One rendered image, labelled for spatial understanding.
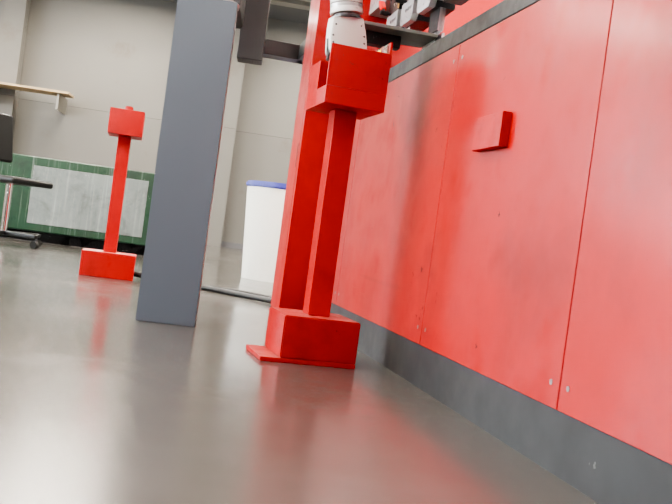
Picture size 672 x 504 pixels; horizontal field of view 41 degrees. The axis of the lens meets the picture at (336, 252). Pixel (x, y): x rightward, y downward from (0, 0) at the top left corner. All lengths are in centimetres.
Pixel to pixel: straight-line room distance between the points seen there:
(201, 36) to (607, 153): 164
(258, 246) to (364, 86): 346
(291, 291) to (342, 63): 158
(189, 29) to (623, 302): 182
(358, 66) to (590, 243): 103
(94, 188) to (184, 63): 443
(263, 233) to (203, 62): 296
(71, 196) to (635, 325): 617
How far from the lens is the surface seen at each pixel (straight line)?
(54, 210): 719
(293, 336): 224
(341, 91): 226
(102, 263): 432
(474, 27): 213
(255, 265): 567
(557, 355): 149
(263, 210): 564
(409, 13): 314
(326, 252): 231
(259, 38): 425
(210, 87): 277
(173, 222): 274
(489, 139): 184
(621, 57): 146
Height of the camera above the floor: 32
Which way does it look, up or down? 1 degrees down
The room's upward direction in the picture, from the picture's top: 8 degrees clockwise
